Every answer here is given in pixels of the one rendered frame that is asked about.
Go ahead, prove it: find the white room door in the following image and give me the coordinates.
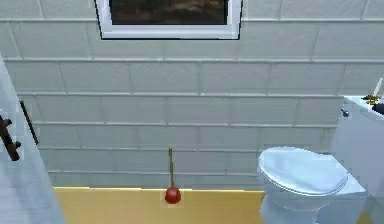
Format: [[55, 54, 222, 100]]
[[0, 53, 68, 224]]

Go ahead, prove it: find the red plunger with wooden handle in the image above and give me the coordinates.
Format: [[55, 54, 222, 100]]
[[164, 147, 182, 205]]

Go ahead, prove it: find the white toilet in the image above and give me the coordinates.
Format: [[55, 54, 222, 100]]
[[257, 95, 384, 224]]

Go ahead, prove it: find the dark brown door handle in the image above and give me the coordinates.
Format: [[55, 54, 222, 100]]
[[0, 114, 22, 162]]

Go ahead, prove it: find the white framed window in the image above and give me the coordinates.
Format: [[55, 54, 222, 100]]
[[94, 0, 243, 41]]

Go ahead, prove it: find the white candle in gold holder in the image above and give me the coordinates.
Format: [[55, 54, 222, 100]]
[[363, 77, 384, 106]]

